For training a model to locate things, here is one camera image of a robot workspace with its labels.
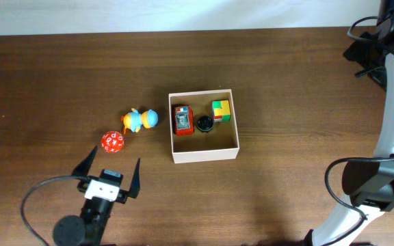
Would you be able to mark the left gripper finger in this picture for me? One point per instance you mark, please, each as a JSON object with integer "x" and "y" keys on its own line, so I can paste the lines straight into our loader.
{"x": 135, "y": 182}
{"x": 83, "y": 168}

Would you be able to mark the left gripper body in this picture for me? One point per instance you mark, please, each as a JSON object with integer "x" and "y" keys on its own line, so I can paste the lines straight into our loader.
{"x": 121, "y": 195}

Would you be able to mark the red letter polyhedral die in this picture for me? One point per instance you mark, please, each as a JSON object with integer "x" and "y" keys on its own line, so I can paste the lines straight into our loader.
{"x": 112, "y": 142}

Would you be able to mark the orange blue duck toy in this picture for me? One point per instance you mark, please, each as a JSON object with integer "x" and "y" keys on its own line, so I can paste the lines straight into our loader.
{"x": 135, "y": 120}

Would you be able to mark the red toy car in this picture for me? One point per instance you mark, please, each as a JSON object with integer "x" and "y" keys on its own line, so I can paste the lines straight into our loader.
{"x": 183, "y": 120}

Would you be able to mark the black round cap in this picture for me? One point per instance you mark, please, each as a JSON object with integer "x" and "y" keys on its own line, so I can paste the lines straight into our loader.
{"x": 205, "y": 124}

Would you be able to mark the multicolour puzzle cube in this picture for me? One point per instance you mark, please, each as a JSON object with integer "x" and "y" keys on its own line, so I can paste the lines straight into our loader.
{"x": 221, "y": 111}

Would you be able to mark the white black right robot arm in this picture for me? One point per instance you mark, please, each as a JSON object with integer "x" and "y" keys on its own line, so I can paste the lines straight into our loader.
{"x": 362, "y": 187}

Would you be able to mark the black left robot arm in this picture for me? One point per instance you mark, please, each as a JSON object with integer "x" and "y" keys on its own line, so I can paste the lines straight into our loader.
{"x": 88, "y": 227}

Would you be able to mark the beige open cardboard box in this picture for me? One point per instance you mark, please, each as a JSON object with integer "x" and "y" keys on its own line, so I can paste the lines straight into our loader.
{"x": 221, "y": 143}

